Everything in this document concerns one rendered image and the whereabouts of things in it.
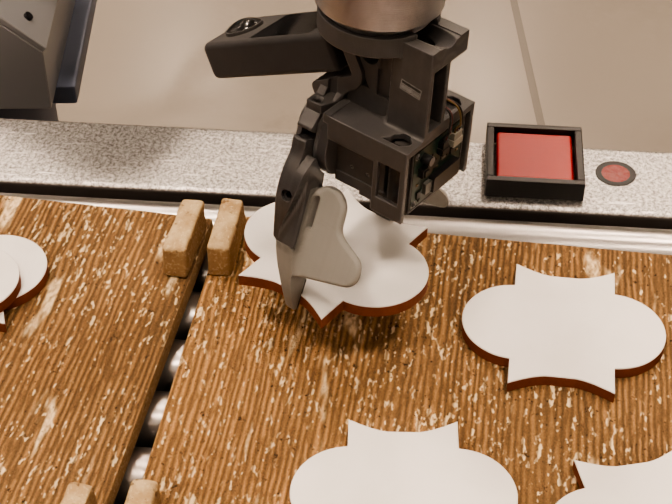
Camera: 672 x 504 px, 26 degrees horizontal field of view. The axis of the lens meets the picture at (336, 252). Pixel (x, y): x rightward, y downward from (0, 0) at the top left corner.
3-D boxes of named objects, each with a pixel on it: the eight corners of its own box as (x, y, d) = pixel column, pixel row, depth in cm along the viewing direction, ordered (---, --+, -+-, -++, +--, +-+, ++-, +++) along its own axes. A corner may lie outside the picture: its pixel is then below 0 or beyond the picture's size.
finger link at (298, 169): (279, 251, 89) (321, 118, 86) (259, 240, 89) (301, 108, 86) (321, 241, 93) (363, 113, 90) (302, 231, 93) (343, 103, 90)
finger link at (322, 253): (324, 349, 90) (370, 214, 86) (251, 306, 92) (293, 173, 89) (351, 339, 92) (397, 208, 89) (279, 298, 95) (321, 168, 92)
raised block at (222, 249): (223, 223, 107) (221, 193, 106) (247, 225, 107) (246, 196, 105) (206, 276, 103) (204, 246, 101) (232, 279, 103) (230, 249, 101)
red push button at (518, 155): (495, 144, 118) (496, 130, 117) (569, 148, 118) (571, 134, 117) (495, 190, 114) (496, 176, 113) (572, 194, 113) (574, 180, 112)
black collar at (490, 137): (485, 138, 119) (487, 121, 118) (579, 143, 118) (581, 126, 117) (484, 196, 113) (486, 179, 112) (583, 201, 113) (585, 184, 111)
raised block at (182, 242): (184, 224, 107) (181, 195, 105) (208, 227, 107) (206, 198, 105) (163, 277, 103) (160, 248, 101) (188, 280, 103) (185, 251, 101)
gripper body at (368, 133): (396, 236, 86) (412, 67, 79) (284, 177, 90) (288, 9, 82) (467, 176, 91) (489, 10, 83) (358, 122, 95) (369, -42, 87)
